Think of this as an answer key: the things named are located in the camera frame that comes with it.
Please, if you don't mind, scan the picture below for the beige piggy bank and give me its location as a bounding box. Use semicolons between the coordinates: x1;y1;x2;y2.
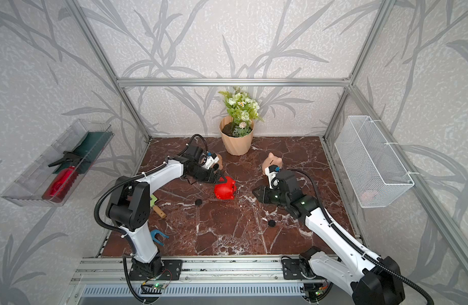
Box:
217;154;223;170
261;152;283;175

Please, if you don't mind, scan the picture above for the red piggy bank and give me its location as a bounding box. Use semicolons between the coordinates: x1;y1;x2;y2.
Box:
214;176;237;200

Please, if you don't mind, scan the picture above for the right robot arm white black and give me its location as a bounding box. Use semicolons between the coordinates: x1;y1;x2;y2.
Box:
253;165;434;304

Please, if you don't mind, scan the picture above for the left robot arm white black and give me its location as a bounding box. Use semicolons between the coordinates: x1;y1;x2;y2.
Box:
94;144;226;273

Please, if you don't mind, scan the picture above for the beige flower pot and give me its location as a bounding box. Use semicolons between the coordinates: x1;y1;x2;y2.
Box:
220;116;254;156

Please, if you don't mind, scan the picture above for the green garden fork tool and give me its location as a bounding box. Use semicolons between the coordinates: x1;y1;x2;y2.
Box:
150;194;167;219

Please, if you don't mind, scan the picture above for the green white artificial plant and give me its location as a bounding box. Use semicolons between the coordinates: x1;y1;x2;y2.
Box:
219;87;262;138

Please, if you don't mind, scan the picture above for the pink object in basket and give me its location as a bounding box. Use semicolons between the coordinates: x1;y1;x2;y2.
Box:
360;190;378;205

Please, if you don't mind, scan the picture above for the blue garden rake tool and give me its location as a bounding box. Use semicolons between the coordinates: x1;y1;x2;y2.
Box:
150;230;170;246

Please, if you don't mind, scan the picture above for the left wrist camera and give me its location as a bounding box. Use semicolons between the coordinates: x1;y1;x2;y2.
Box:
202;152;219;170

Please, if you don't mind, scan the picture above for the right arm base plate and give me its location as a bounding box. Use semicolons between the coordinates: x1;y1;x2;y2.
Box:
281;255;316;280

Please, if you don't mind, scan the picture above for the white wire basket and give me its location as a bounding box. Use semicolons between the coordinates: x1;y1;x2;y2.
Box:
335;116;415;208

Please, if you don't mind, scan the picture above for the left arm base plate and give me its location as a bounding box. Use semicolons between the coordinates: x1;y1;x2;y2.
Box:
128;259;183;281

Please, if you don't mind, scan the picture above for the clear plastic wall tray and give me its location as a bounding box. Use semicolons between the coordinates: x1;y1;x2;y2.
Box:
2;119;114;207

